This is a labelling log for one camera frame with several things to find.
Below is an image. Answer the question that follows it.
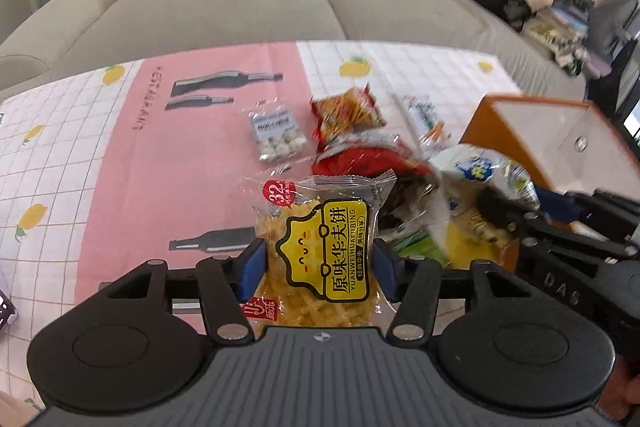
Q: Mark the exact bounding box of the white latiao snack packet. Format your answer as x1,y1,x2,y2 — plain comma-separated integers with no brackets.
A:
394,91,449,159

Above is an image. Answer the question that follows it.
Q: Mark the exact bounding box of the pink white tablecloth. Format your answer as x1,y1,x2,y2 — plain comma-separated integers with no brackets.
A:
1,41,518,400

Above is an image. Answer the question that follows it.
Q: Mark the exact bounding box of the yellow waffle snack bag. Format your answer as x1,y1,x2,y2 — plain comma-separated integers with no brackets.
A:
243,171,396,329

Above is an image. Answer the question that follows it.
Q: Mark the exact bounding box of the beige sofa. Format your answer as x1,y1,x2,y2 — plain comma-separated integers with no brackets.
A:
1,0,586,98

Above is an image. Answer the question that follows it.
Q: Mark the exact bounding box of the grey desk chair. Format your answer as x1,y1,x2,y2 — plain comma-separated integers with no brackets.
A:
584,0,639,78

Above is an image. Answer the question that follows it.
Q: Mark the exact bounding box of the orange spicy stick snack bag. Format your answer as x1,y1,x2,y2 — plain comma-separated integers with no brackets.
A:
310,84,387,150

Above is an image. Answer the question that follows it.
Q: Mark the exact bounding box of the stack of books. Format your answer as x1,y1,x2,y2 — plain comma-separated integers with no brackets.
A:
542,5,588,38

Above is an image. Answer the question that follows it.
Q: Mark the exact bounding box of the green snack packet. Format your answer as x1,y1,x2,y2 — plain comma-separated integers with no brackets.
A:
390,230,450,267

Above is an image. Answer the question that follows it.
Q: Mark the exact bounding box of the white candy ball packet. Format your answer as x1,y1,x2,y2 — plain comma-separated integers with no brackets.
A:
248,106,308,164

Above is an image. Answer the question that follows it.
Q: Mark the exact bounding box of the white blue snack bag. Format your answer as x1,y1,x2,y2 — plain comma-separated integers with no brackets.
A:
431,144,540,269

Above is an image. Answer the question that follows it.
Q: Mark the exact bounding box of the dark brown snack packet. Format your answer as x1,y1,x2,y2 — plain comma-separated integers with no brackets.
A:
378,176,439,239

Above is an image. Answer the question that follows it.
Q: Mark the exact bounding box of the red snack bag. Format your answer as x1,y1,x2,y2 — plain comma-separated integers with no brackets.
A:
311,130,435,178

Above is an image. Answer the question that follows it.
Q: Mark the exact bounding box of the orange cardboard box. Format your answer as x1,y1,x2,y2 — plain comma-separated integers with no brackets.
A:
461,94,639,202

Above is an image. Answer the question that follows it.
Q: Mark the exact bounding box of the printed tote bag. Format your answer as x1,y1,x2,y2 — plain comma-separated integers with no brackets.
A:
522,17,590,77

